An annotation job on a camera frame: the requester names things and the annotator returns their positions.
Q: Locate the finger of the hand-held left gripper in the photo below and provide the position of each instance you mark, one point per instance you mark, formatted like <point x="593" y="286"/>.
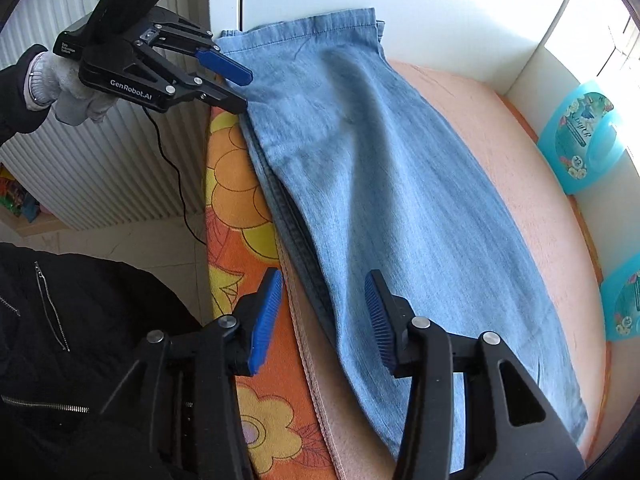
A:
<point x="220" y="95"/>
<point x="225" y="65"/>

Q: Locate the person's black jacket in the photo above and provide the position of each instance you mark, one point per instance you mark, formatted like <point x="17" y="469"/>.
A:
<point x="75" y="335"/>

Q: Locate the colourful printed box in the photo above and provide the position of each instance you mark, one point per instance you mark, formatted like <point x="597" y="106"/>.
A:
<point x="12" y="195"/>

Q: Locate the person's left hand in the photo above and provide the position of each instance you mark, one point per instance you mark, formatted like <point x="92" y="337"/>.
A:
<point x="75" y="97"/>

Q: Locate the white ribbed radiator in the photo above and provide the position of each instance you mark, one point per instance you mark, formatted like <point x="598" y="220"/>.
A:
<point x="100" y="175"/>

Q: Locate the light blue denim pants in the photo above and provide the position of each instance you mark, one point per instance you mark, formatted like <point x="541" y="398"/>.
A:
<point x="400" y="185"/>

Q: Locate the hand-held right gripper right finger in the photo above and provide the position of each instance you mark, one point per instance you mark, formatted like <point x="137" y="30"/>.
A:
<point x="377" y="321"/>

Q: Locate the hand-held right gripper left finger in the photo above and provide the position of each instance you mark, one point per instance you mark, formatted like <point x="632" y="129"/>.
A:
<point x="265" y="321"/>

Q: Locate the peach blanket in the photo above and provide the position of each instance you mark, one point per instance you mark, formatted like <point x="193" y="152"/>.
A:
<point x="525" y="185"/>

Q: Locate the person's left forearm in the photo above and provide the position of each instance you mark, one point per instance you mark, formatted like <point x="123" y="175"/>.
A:
<point x="15" y="100"/>

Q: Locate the blue detergent bottle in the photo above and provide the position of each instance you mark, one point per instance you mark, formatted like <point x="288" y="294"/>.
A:
<point x="622" y="305"/>

